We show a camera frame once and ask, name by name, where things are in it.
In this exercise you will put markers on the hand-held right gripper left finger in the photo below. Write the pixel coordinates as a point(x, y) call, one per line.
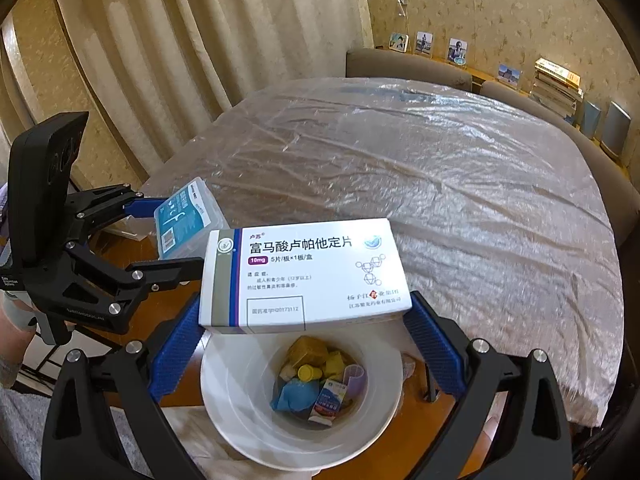
point(175, 350)

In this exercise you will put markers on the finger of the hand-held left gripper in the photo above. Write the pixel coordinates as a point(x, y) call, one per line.
point(142, 208)
point(165, 270)

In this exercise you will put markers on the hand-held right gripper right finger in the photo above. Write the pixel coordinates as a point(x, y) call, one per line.
point(435, 350)

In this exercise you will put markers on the clear plastic box teal label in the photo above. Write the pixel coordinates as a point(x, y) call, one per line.
point(187, 220)

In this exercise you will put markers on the white plastic bin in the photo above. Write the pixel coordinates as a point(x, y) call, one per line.
point(235, 410)

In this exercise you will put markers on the yellow wrapper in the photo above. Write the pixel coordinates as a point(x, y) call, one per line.
point(335, 364)

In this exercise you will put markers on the blue wrapper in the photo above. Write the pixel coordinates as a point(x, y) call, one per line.
point(295, 392)

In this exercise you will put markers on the white and blue medicine box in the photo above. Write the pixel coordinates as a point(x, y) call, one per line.
point(300, 275)

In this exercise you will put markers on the person's left forearm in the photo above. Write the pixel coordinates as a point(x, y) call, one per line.
point(12, 345)

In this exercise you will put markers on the beige curtain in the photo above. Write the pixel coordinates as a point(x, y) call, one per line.
point(175, 60)

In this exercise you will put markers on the grey clothing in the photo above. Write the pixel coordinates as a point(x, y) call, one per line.
point(20, 435)

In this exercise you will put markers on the wooden ledge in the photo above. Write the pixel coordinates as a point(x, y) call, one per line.
point(482, 76)

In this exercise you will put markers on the light blue book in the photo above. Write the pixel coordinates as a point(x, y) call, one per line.
point(592, 120)

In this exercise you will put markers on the stack of books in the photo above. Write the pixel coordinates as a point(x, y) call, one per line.
point(555, 87)

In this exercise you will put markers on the photo frame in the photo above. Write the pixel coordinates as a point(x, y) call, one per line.
point(509, 77)
point(425, 44)
point(399, 43)
point(457, 51)

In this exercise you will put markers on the clear wall hook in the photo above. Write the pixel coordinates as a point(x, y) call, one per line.
point(403, 6)

